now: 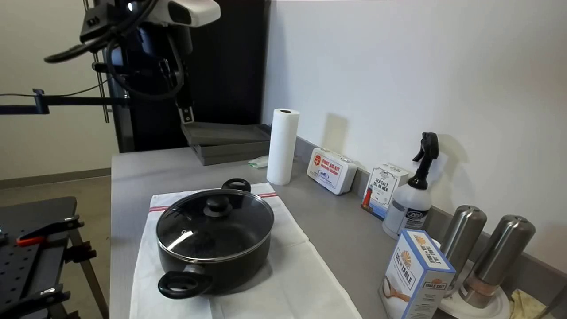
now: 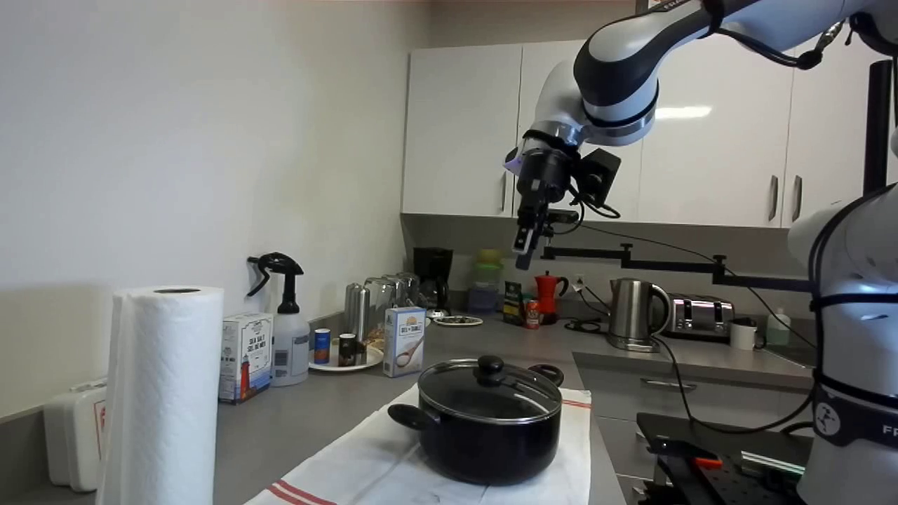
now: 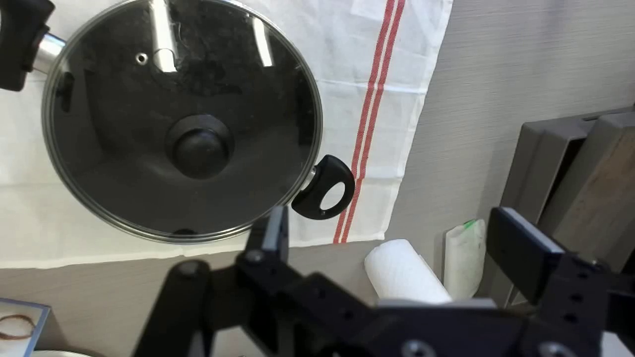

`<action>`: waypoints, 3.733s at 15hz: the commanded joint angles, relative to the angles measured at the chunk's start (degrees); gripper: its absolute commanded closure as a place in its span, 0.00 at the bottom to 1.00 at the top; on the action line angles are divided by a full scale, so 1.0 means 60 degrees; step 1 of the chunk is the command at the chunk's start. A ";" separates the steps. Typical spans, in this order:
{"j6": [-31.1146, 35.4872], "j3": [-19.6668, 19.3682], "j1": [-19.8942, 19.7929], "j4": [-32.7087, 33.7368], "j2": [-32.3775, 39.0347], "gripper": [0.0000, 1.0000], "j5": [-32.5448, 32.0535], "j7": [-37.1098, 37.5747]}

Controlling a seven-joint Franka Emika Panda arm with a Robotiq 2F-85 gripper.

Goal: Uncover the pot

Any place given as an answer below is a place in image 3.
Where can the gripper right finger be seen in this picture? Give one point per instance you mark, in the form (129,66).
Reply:
(521,253)

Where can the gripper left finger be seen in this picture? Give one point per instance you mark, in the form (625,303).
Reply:
(278,292)

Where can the white plastic pouch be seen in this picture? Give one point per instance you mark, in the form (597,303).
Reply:
(466,258)

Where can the grey board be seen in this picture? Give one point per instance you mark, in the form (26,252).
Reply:
(540,158)

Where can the brown wooden board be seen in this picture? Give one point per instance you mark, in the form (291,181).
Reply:
(603,198)

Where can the white paper towel roll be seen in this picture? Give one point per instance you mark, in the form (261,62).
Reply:
(402,272)

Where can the glass lid with black knob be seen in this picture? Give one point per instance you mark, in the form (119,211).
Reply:
(198,148)

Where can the white plate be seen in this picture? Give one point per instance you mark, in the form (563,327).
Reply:
(54,354)

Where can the blue-edged box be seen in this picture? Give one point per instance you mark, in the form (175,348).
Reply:
(40,317)

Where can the white cloth with red stripes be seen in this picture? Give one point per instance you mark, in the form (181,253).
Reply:
(347,54)

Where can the brown rubber band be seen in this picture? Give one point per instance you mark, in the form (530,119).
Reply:
(31,331)

